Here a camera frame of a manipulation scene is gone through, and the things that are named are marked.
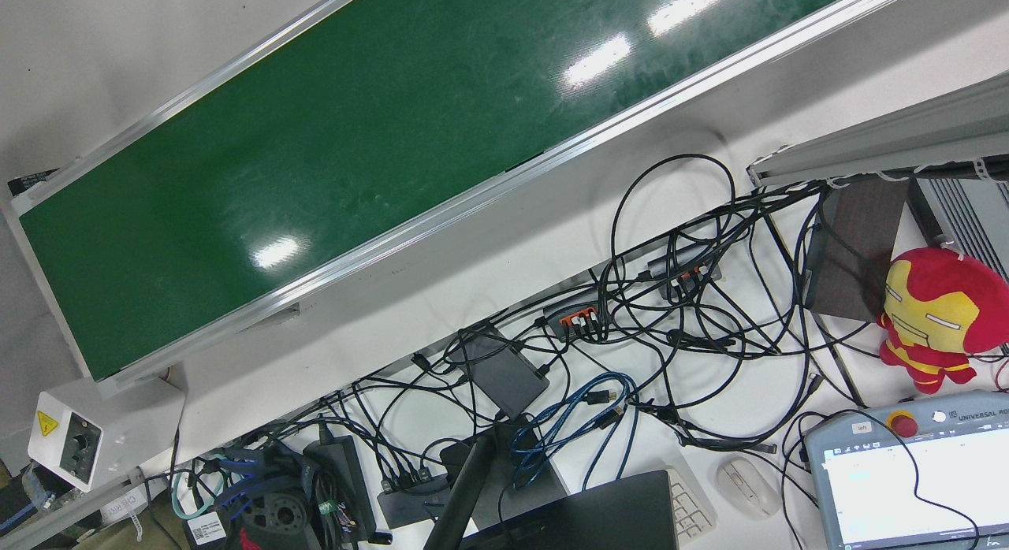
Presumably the USB hub with orange ports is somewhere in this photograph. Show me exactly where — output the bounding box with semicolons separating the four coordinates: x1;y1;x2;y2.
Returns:
542;290;614;340

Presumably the black flat adapter box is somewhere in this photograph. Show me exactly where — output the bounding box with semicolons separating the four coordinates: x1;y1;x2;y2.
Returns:
445;323;551;419

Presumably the grey USB hub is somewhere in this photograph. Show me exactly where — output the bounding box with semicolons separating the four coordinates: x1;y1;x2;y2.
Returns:
646;245;723;297

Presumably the green belt conveyor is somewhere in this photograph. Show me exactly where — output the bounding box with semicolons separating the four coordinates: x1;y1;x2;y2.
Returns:
0;0;931;401

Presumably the black monitor stand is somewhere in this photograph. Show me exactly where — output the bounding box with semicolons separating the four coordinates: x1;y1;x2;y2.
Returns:
423;422;570;550

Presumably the black docking hub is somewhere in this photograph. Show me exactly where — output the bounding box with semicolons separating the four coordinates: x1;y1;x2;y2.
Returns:
377;470;452;529

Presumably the black Huawei monitor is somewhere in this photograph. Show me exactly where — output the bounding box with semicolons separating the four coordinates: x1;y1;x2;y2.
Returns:
460;470;680;550

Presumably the black power brick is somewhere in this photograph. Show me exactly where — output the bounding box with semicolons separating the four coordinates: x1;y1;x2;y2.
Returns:
303;436;381;540

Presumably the white keyboard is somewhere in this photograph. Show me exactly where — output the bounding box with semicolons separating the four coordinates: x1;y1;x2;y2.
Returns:
666;465;718;545

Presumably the white computer mouse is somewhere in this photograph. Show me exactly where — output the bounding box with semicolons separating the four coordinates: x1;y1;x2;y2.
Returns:
716;458;781;521

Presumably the dark brown box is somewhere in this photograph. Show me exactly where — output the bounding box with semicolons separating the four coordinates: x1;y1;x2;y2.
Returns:
804;176;912;325

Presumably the white QR label tag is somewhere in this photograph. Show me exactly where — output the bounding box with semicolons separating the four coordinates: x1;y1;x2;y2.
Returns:
184;511;230;545

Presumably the aluminium profile beam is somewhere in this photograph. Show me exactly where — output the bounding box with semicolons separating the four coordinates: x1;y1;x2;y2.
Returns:
747;72;1009;190

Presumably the white conveyor control box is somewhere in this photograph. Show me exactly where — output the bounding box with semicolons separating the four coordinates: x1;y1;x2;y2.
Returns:
28;377;186;492

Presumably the Iron Man plush toy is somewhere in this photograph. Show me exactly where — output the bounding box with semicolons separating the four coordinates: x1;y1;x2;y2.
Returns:
877;247;1009;395

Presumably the grey teach pendant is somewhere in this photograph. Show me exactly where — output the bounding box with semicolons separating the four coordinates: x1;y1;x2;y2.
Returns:
804;390;1009;550

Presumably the white Cherry label tag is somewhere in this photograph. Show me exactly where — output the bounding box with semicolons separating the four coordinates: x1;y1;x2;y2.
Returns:
98;485;152;529

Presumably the grey ribbed computer case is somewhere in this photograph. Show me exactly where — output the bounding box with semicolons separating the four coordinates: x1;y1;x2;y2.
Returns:
907;176;1009;280

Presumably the black looped cable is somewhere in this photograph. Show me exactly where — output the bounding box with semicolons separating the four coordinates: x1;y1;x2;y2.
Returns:
610;154;739;261

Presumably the blue cable bundle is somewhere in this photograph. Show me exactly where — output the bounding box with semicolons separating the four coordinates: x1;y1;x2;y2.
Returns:
207;448;296;505

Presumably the black round ribbed mount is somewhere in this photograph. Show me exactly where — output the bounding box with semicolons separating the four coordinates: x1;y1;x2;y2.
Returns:
239;489;326;550

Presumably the teal cable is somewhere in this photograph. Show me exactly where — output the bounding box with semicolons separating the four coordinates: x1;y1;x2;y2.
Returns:
171;466;223;522

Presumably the black pendant cable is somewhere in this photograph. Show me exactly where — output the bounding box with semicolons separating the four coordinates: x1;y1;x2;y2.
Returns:
780;408;981;550

